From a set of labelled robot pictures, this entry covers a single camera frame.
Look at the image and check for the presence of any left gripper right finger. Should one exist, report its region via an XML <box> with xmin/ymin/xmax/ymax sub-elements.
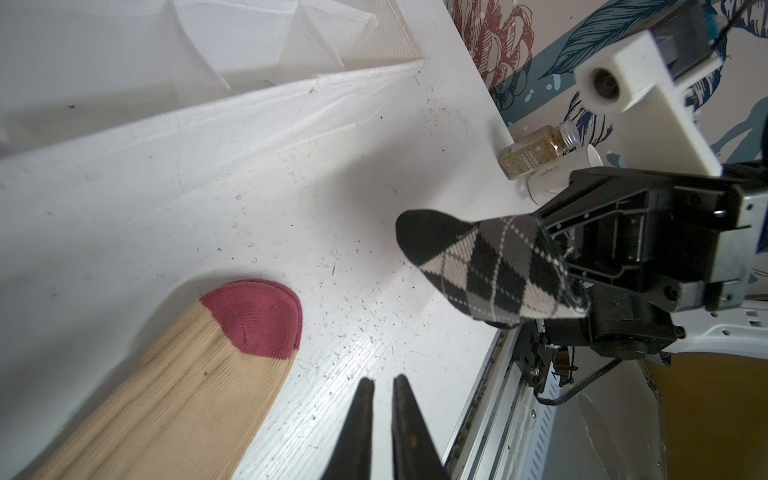
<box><xmin>391</xmin><ymin>375</ymin><xmax>449</xmax><ymax>480</ymax></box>

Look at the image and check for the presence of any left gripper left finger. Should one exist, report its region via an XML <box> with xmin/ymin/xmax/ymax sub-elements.
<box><xmin>321</xmin><ymin>378</ymin><xmax>375</xmax><ymax>480</ymax></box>

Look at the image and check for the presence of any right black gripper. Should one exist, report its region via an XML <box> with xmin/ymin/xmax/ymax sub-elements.
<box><xmin>515</xmin><ymin>164</ymin><xmax>767</xmax><ymax>384</ymax></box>

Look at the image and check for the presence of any black grey argyle sock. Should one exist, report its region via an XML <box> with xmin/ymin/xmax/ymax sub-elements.
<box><xmin>395</xmin><ymin>209</ymin><xmax>590</xmax><ymax>329</ymax></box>

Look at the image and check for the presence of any white paper cup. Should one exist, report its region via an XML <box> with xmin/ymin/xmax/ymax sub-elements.
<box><xmin>527</xmin><ymin>145</ymin><xmax>603</xmax><ymax>206</ymax></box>

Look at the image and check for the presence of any amber jar with lid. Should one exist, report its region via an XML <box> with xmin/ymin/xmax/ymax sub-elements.
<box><xmin>499</xmin><ymin>120</ymin><xmax>581</xmax><ymax>180</ymax></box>

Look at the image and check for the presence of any beige maroon striped sock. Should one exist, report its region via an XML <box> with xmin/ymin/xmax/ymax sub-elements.
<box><xmin>33</xmin><ymin>280</ymin><xmax>303</xmax><ymax>479</ymax></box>

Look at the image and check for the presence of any white compartment organizer tray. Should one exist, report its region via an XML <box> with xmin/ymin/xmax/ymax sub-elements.
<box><xmin>1</xmin><ymin>1</ymin><xmax>425</xmax><ymax>157</ymax></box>

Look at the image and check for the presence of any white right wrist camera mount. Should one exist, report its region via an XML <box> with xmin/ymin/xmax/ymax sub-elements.
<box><xmin>574</xmin><ymin>30</ymin><xmax>723</xmax><ymax>177</ymax></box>

